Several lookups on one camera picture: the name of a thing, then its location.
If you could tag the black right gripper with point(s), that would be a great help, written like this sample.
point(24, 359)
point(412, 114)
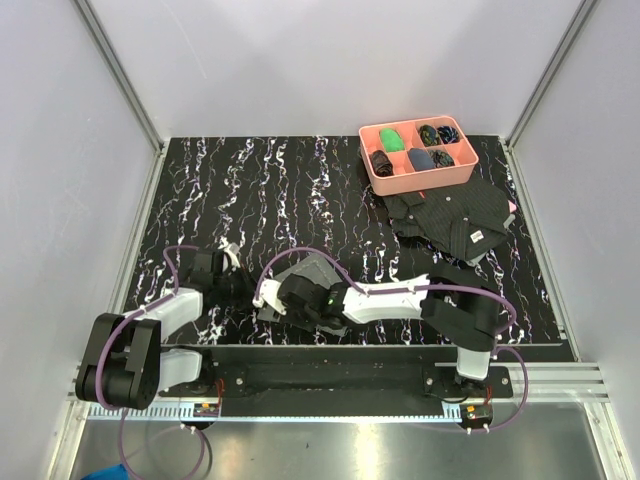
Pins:
point(291, 319)

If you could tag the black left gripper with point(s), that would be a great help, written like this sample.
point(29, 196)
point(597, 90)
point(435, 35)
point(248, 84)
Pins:
point(246, 300)

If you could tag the grey cloth napkin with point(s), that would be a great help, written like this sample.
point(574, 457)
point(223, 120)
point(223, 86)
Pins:
point(316, 269)

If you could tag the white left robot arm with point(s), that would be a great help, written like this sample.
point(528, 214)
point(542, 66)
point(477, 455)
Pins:
point(124, 365)

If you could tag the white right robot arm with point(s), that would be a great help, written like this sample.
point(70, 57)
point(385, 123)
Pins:
point(465, 314)

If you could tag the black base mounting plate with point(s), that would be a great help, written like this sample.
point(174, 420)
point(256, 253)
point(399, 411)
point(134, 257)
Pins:
point(394, 405)

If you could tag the brown patterned rolled tie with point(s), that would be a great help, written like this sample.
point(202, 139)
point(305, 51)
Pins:
point(381, 164)

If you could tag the pink divided organizer box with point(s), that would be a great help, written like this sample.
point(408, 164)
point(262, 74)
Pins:
point(405, 179)

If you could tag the dark striped button shirt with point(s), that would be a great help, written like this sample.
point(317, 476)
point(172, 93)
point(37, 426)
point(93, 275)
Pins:
point(464, 221)

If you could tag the green rolled cloth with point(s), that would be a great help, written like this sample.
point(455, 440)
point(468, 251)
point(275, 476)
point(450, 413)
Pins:
point(391, 140)

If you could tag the blue-grey rolled cloth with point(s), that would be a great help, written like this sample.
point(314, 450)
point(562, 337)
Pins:
point(420, 160)

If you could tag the teal paisley rolled tie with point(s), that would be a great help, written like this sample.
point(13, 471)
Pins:
point(441, 158)

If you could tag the olive floral rolled tie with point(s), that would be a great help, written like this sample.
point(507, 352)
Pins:
point(429, 135)

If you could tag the blue cloth scrap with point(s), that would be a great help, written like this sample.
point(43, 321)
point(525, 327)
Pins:
point(115, 472)

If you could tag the navy striped rolled tie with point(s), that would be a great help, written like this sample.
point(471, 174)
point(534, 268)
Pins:
point(448, 134)

